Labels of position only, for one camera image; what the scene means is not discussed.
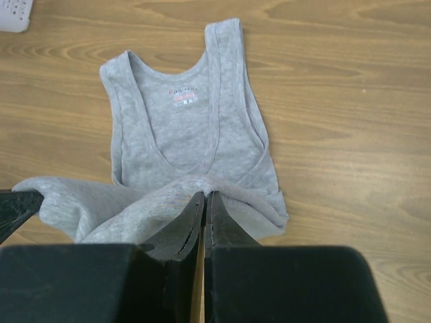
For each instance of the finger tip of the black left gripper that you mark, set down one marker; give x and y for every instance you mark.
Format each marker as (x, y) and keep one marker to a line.
(16, 208)

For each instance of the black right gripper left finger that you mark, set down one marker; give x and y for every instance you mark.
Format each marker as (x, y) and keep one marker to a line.
(170, 275)

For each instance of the grey tank top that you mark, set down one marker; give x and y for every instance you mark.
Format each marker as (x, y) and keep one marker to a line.
(173, 135)

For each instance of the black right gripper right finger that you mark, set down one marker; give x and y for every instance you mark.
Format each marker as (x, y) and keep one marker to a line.
(224, 239)

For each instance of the white plastic laundry basket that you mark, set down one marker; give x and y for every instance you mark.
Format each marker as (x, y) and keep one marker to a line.
(15, 15)

